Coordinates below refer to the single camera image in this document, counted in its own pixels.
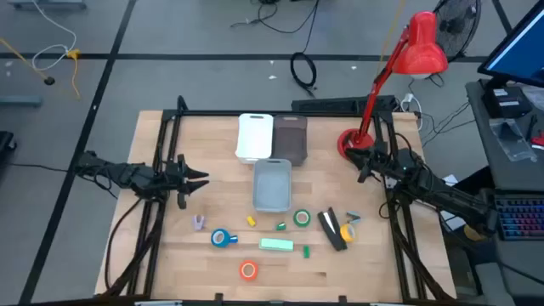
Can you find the yellow tape roll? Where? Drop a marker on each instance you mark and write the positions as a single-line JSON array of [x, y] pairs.
[[342, 234]]

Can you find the white paper sheet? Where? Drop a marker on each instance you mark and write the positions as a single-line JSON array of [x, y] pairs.
[[449, 180]]

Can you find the grey metal table foot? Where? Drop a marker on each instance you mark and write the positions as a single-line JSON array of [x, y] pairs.
[[21, 101], [47, 4]]

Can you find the purple staple remover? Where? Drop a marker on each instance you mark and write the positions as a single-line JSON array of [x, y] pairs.
[[198, 224]]

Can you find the orange tape roll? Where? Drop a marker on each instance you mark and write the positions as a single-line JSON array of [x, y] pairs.
[[241, 270]]

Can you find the clear plastic bag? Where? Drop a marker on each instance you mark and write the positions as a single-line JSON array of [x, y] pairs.
[[512, 140]]

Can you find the black computer monitor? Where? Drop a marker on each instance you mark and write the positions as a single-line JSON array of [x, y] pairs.
[[523, 55]]

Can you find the yellow canister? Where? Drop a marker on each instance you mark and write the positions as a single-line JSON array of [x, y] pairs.
[[474, 234]]

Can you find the black floor fan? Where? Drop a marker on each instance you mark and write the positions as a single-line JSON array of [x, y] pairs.
[[457, 25]]

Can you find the black equipment base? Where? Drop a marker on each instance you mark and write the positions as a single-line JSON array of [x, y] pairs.
[[5, 142]]

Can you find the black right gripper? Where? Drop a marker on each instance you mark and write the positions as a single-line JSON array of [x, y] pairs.
[[374, 160]]

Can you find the red desk lamp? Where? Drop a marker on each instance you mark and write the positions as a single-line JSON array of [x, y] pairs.
[[421, 51]]

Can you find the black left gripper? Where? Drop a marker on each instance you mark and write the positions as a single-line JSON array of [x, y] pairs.
[[182, 187]]

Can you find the green tape roll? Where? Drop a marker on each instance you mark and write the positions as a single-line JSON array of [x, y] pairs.
[[295, 218]]

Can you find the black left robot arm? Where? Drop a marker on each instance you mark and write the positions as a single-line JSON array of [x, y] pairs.
[[127, 174]]

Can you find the black metal rig frame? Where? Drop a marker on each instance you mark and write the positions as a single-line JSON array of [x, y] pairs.
[[204, 113]]

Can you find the white power adapter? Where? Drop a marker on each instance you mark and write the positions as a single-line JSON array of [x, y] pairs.
[[408, 98]]

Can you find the grey plastic bin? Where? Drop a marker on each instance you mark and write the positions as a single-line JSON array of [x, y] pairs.
[[272, 187]]

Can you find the blue tape roll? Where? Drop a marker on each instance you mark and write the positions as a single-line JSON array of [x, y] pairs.
[[213, 239]]

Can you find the white plastic bin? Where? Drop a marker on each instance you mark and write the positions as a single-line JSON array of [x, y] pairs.
[[255, 136]]

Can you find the brown plastic bin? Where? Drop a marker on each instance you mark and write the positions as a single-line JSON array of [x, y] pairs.
[[290, 140]]

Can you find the small black computer box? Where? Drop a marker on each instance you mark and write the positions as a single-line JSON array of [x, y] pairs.
[[506, 102]]

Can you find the grey side desk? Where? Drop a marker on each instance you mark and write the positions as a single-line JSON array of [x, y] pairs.
[[510, 174]]

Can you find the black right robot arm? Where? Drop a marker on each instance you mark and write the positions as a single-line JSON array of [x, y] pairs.
[[442, 191]]

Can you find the backlit black keyboard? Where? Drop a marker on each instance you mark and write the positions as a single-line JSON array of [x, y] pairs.
[[520, 219]]

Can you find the yellow mini stapler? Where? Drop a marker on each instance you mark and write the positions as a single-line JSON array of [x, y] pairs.
[[251, 221]]

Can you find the green mini stapler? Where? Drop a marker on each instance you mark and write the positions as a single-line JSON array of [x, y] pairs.
[[306, 252], [281, 226]]

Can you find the black power strip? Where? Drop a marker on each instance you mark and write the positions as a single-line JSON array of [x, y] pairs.
[[331, 104]]

